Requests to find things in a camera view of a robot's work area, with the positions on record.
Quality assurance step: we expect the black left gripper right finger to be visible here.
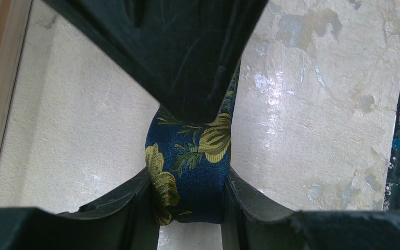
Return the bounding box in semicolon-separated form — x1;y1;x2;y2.
221;170;400;250

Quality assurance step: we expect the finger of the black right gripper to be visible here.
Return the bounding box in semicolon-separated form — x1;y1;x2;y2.
47;0;267;123

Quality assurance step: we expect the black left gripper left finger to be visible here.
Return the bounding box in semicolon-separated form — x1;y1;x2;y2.
0;169;159;249

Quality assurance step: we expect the blue floral tie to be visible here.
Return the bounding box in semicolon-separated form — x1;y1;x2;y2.
145;69;240;226

